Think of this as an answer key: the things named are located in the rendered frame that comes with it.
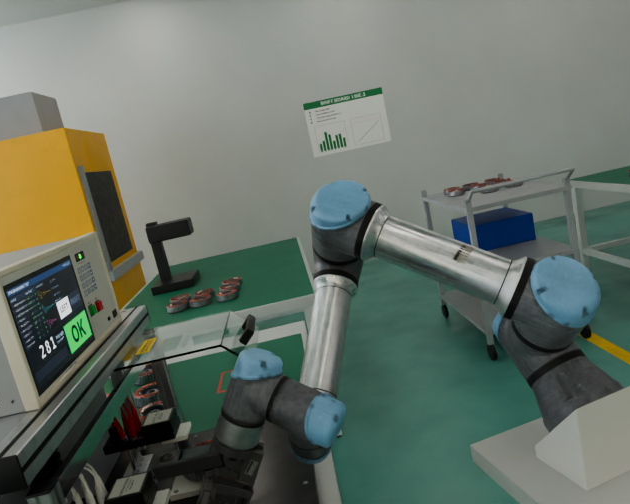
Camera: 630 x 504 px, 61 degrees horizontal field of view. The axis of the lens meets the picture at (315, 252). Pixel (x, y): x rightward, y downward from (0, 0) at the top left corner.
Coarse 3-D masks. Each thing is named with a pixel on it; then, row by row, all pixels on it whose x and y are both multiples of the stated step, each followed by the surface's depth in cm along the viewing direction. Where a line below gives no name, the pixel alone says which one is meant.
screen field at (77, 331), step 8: (72, 320) 95; (80, 320) 98; (64, 328) 91; (72, 328) 94; (80, 328) 97; (88, 328) 101; (72, 336) 93; (80, 336) 97; (88, 336) 100; (72, 344) 93; (80, 344) 96; (72, 352) 92
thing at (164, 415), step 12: (144, 420) 113; (156, 420) 111; (168, 420) 110; (144, 432) 110; (156, 432) 110; (168, 432) 110; (180, 432) 113; (108, 444) 111; (120, 444) 110; (132, 444) 110; (144, 444) 110; (132, 456) 112; (132, 468) 112
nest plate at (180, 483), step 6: (174, 480) 114; (180, 480) 113; (186, 480) 113; (174, 486) 111; (180, 486) 111; (186, 486) 110; (192, 486) 110; (198, 486) 110; (174, 492) 109; (180, 492) 109; (186, 492) 108; (192, 492) 109; (198, 492) 109; (174, 498) 108; (180, 498) 109
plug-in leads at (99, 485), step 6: (84, 468) 88; (96, 474) 90; (84, 480) 90; (96, 480) 89; (72, 486) 87; (84, 486) 90; (96, 486) 88; (102, 486) 91; (72, 492) 87; (84, 492) 90; (90, 492) 86; (96, 492) 88; (102, 492) 89; (66, 498) 88; (78, 498) 87; (90, 498) 86; (102, 498) 89
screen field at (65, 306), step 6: (72, 294) 97; (78, 294) 100; (60, 300) 92; (66, 300) 94; (72, 300) 97; (78, 300) 99; (60, 306) 91; (66, 306) 94; (72, 306) 96; (78, 306) 99; (60, 312) 91; (66, 312) 93
